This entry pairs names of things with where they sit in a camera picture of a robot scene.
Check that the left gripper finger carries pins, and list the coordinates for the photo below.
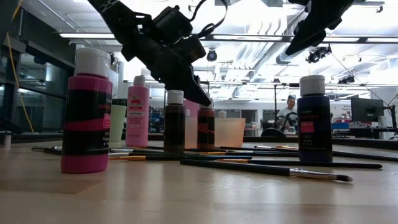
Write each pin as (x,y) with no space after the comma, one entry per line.
(189,88)

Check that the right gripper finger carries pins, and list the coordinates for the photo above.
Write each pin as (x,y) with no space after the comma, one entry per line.
(301,40)

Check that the small dark brown paint bottle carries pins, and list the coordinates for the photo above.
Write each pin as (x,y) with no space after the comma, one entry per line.
(174,130)

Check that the small orange-brown paint bottle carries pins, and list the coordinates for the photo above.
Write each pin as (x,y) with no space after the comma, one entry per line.
(206,130)

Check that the small navy purple paint bottle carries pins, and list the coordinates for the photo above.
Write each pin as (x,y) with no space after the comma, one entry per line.
(314,124)

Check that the small magenta paint bottle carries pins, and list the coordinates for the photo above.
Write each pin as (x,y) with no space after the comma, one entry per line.
(87,124)

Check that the black background robot arm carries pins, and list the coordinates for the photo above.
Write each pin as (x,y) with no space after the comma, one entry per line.
(289,119)

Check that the black spotlight cluster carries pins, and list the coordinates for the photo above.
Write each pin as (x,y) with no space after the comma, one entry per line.
(317,54)
(345,80)

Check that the long white light bar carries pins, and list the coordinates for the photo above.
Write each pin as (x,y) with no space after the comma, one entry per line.
(248,37)

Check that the orange translucent plastic bin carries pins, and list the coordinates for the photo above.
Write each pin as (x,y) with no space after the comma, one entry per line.
(230,132)

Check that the person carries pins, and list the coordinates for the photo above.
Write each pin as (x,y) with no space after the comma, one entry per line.
(287,107)

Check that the pale green ribbed cup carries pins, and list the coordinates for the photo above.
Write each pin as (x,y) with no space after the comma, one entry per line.
(118,124)

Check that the blue storage bin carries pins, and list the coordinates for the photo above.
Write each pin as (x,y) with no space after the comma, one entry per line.
(340,125)

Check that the black rounded chair back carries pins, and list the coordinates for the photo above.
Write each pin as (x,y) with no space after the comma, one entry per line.
(273,132)

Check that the black computer monitor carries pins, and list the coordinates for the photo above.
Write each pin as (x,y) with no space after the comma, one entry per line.
(367,109)

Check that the small white cylinder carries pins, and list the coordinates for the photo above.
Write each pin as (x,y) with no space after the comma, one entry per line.
(7,140)

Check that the black ceiling-mounted camera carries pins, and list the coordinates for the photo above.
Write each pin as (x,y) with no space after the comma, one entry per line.
(211,55)

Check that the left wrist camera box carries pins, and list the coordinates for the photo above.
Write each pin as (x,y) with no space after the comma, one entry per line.
(194,48)

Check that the black background rig frame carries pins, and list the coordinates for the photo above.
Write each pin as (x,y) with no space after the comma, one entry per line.
(264,84)

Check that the black aluminium rig frame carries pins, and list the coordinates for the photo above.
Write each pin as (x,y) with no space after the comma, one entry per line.
(357,143)

